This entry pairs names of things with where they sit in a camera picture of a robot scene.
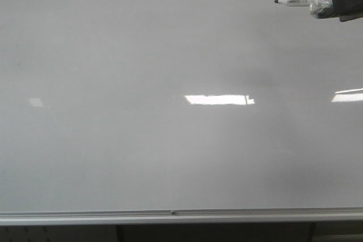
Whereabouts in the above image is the black white whiteboard marker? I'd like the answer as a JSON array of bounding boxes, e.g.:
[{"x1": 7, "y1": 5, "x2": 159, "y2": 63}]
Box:
[{"x1": 274, "y1": 0, "x2": 339, "y2": 19}]

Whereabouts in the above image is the large white whiteboard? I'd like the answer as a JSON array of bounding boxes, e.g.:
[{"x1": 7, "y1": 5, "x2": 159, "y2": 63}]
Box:
[{"x1": 1, "y1": 0, "x2": 362, "y2": 226}]

